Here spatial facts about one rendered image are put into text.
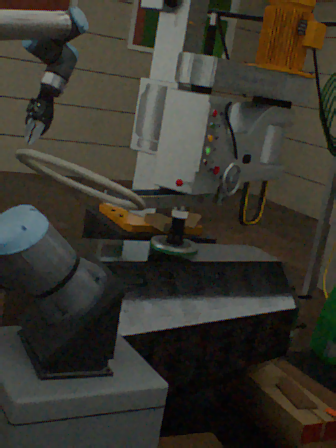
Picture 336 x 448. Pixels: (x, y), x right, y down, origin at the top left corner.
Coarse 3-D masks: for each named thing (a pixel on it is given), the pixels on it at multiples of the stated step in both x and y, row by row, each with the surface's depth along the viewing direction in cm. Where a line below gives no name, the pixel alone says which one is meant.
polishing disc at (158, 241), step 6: (156, 240) 281; (162, 240) 283; (186, 240) 290; (156, 246) 276; (162, 246) 274; (168, 246) 274; (174, 246) 276; (180, 246) 278; (186, 246) 279; (192, 246) 281; (186, 252) 274
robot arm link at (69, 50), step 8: (64, 48) 222; (72, 48) 223; (64, 56) 221; (72, 56) 224; (56, 64) 221; (64, 64) 222; (72, 64) 225; (56, 72) 222; (64, 72) 223; (72, 72) 227
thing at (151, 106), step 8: (144, 96) 351; (152, 96) 347; (160, 96) 345; (144, 104) 351; (152, 104) 347; (160, 104) 345; (144, 112) 351; (152, 112) 348; (160, 112) 346; (144, 120) 351; (152, 120) 348; (160, 120) 347; (136, 128) 358; (144, 128) 352; (152, 128) 349; (160, 128) 348; (144, 136) 354; (152, 136) 350
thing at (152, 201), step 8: (104, 192) 244; (112, 192) 247; (136, 192) 259; (144, 192) 263; (152, 192) 268; (160, 192) 273; (168, 192) 277; (144, 200) 246; (152, 200) 250; (160, 200) 255; (168, 200) 259; (176, 200) 264; (184, 200) 269; (192, 200) 274; (200, 200) 278; (208, 200) 285; (216, 200) 290; (224, 200) 289
